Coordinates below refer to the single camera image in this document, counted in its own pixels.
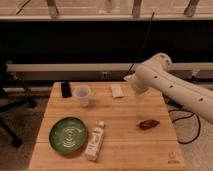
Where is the translucent white cup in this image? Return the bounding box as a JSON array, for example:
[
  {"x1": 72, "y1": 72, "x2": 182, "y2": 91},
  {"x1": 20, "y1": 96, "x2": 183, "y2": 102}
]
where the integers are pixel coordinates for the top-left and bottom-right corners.
[{"x1": 74, "y1": 85, "x2": 91, "y2": 107}]

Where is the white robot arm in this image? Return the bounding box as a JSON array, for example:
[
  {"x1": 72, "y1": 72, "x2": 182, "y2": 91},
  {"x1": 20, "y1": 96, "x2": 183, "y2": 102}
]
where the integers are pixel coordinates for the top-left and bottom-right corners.
[{"x1": 124, "y1": 53, "x2": 213, "y2": 124}]

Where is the green ceramic bowl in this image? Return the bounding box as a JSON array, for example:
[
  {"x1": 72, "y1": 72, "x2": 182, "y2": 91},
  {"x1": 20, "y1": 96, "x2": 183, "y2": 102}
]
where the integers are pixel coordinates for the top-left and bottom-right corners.
[{"x1": 49, "y1": 117, "x2": 88, "y2": 155}]

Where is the white rectangular block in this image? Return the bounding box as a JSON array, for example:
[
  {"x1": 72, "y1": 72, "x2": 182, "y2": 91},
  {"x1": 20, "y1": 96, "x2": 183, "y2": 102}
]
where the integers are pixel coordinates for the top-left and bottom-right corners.
[{"x1": 110, "y1": 84, "x2": 124, "y2": 98}]

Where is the black phone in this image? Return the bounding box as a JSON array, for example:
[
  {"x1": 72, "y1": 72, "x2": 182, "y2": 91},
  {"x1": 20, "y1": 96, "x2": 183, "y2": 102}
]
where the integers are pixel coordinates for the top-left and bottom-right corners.
[{"x1": 61, "y1": 82, "x2": 72, "y2": 98}]

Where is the white tube bottle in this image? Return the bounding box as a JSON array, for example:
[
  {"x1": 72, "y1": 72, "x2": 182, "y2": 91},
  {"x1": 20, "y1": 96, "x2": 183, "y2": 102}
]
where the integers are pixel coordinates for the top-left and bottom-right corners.
[{"x1": 84, "y1": 121, "x2": 105, "y2": 161}]

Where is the black office chair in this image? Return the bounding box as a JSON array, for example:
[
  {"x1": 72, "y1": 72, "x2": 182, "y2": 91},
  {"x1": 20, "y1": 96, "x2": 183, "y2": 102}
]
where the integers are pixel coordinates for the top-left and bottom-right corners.
[{"x1": 0, "y1": 60, "x2": 38, "y2": 148}]

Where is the black cable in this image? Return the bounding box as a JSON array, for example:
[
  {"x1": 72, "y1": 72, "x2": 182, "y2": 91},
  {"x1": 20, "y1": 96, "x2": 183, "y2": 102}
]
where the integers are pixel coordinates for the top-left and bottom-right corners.
[{"x1": 165, "y1": 98, "x2": 202, "y2": 145}]

